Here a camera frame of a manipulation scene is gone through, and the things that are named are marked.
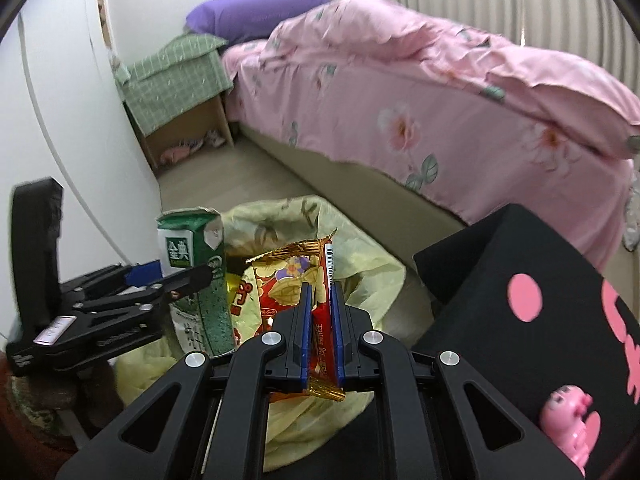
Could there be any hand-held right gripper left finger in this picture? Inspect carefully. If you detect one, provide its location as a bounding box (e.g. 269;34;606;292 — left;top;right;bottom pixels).
55;282;314;480

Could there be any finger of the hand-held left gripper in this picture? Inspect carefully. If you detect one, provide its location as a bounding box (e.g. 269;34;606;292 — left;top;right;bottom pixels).
70;263;215;322
59;259;163;311

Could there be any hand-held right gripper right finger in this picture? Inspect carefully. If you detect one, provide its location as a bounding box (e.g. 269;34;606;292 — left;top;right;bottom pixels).
330;281;587;480

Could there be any green white milk carton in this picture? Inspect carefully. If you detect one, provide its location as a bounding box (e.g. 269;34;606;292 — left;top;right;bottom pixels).
155;206;238;360

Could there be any red gold snack wrapper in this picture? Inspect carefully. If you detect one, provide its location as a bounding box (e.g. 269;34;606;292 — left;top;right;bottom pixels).
245;229;347;404

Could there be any yellow trash bag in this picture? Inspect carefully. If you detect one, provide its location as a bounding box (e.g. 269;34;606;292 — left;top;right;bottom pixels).
116;194;407;473

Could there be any beige bed base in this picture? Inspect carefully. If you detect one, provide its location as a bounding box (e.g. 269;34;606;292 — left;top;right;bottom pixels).
234;119;467;233

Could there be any wooden nightstand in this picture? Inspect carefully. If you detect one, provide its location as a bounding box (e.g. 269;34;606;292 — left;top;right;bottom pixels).
125;95;236;171

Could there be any brown fuzzy cloth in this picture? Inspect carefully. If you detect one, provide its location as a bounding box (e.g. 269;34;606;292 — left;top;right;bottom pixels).
4;360;123;448

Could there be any green checked cloth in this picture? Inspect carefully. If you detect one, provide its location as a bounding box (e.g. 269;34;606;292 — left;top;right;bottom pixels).
113;32;235;137

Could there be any pink pig toy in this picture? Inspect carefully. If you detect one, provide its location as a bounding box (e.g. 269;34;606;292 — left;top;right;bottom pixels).
539;384;603;478

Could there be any pink floral duvet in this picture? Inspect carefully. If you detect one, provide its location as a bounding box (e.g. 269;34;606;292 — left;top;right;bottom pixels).
221;0;640;272

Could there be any purple pillow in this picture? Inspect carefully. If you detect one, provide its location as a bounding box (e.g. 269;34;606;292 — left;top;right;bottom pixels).
185;0;332;45

